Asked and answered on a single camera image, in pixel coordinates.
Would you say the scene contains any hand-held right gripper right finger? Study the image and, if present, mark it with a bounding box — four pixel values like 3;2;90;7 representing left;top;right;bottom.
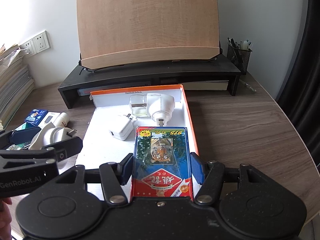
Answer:
190;152;275;204

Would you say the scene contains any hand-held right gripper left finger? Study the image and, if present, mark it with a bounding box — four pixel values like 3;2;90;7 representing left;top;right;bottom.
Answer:
51;153;134;204

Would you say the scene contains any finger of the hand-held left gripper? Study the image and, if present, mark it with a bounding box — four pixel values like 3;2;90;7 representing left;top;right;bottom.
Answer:
0;127;42;151
0;136;83;162

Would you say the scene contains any green bandage box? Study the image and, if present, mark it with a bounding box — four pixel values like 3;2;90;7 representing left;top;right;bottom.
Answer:
14;122;42;132

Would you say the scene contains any white mosquito repellent plug round bottle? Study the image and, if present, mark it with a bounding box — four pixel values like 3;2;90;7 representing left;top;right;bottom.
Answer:
28;121;78;170

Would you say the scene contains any blue dental floss box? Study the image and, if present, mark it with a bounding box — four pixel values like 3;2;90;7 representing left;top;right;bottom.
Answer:
25;109;48;128

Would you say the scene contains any red and blue card box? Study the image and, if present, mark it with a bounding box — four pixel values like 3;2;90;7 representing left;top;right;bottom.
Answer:
130;126;194;202

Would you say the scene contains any white cardboard box orange rim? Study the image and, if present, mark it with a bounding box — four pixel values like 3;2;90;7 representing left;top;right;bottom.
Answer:
74;84;200;200

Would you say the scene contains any white usb charger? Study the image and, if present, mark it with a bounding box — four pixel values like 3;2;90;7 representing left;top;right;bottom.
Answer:
108;114;135;141

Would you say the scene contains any white mosquito repellent plug square bottle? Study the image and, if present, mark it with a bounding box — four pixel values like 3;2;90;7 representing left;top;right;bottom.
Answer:
129;93;175;127

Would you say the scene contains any person's left hand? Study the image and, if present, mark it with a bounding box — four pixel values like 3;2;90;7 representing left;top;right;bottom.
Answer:
0;197;13;240

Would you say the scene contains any white pill bottle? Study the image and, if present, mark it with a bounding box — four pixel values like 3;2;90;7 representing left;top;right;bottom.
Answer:
55;112;69;128

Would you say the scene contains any small white charger box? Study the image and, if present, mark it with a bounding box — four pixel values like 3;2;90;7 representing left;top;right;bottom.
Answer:
40;111;60;128

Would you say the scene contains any stack of books and papers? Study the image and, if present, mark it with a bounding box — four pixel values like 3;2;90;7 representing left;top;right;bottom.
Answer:
0;44;34;130

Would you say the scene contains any black monitor riser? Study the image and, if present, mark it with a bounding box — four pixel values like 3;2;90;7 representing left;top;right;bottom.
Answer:
58;54;242;109

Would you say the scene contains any black mesh pen holder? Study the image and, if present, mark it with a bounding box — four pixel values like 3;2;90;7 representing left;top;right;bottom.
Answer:
227;42;253;75

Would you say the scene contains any wooden book stand board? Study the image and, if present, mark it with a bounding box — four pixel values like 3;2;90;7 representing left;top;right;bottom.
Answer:
76;0;222;70

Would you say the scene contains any white wall socket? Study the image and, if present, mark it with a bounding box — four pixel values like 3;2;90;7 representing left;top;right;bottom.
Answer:
32;31;51;53
20;39;35;55

